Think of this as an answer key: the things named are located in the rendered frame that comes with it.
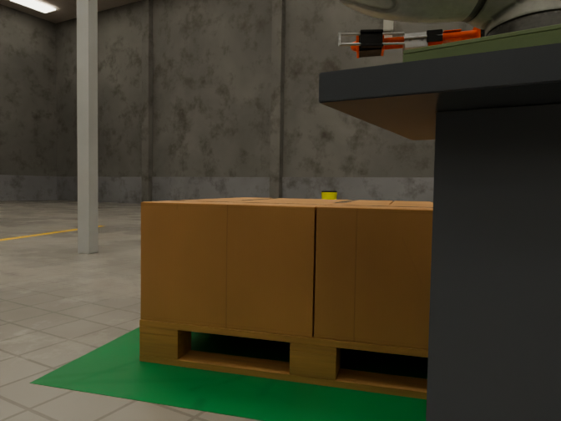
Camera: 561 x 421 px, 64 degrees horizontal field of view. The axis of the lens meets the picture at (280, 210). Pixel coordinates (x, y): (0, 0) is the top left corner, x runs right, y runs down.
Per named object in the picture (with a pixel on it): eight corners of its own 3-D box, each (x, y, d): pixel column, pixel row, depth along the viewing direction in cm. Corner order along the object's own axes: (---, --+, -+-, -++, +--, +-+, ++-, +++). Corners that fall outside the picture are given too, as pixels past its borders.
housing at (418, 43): (425, 53, 142) (425, 38, 142) (428, 46, 135) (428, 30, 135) (401, 54, 143) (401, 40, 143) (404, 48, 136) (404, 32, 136)
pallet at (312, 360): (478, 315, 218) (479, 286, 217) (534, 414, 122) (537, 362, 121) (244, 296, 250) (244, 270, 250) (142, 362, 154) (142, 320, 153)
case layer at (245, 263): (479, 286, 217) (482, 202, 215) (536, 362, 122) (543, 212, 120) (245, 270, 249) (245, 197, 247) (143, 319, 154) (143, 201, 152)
